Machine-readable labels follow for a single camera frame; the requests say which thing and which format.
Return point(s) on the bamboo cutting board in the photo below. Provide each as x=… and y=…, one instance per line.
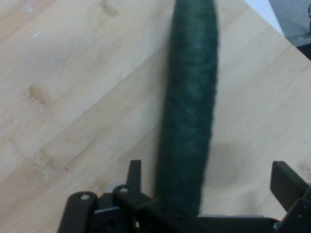
x=73, y=97

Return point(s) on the dark green toy cucumber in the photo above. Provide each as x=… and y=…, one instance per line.
x=192, y=97

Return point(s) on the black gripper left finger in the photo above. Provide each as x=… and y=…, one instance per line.
x=82, y=213

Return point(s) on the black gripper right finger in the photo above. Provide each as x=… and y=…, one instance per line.
x=291, y=189

